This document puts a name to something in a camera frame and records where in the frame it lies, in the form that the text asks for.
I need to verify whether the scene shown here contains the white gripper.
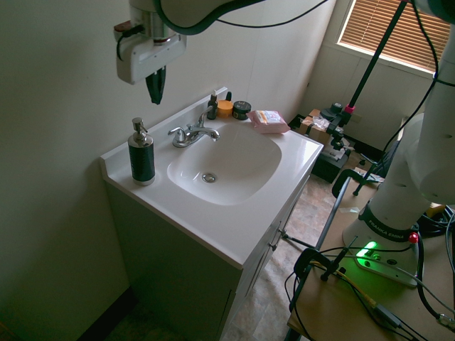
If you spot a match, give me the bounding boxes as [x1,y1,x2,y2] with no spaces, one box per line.
[115,34,188,105]

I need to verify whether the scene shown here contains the black sanitizer pump bottle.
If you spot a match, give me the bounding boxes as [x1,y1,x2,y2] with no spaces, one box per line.
[127,117,156,187]

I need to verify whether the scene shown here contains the dark dropper bottle white bulb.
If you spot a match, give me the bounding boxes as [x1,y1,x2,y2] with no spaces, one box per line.
[207,91,219,121]

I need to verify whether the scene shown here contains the orange cream jar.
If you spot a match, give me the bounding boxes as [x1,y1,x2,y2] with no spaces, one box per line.
[216,99,235,119]

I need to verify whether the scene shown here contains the black cream jar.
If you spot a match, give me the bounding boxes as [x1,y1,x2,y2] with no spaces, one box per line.
[232,99,251,120]

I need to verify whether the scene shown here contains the pink wipes pack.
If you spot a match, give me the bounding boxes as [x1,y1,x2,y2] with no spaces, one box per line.
[246,109,291,136]

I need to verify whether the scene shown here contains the white vanity sink cabinet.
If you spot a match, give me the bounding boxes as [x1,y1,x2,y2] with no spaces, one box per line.
[100,86,325,269]

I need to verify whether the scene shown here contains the cardboard box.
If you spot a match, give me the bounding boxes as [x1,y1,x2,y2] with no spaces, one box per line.
[297,109,337,147]

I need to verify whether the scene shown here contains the grey vanity cabinet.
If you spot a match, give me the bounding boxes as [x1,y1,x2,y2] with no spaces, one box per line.
[105,166,314,341]

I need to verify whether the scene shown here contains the black equipment case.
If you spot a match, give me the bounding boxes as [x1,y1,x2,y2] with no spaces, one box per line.
[310,148,351,184]

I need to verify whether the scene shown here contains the black C-clamp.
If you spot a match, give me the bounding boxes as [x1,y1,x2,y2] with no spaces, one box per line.
[293,234,358,283]
[331,168,385,197]

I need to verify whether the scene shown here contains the brown window blinds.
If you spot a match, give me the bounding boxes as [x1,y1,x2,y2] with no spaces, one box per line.
[336,0,449,74]

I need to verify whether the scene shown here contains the wooden robot table board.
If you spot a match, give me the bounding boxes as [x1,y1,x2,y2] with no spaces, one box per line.
[287,177,455,341]

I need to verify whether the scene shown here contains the chrome two-handle faucet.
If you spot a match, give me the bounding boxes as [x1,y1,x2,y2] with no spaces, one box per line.
[167,105,221,149]

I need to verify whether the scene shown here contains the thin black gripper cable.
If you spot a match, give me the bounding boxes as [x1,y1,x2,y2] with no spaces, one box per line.
[116,0,328,61]

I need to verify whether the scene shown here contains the black camera stand pole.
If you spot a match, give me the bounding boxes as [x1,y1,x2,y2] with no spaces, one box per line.
[341,0,410,126]

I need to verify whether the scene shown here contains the black wall baseboard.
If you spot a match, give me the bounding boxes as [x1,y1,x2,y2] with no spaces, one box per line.
[76,286,137,341]

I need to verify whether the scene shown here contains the yellow cable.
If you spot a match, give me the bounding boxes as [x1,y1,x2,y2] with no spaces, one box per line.
[309,261,380,308]

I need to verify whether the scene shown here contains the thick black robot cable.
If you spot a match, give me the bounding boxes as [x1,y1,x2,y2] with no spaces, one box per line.
[414,202,455,341]

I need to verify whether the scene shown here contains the grey cable with adapter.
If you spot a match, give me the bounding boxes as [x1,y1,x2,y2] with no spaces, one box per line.
[325,254,455,330]

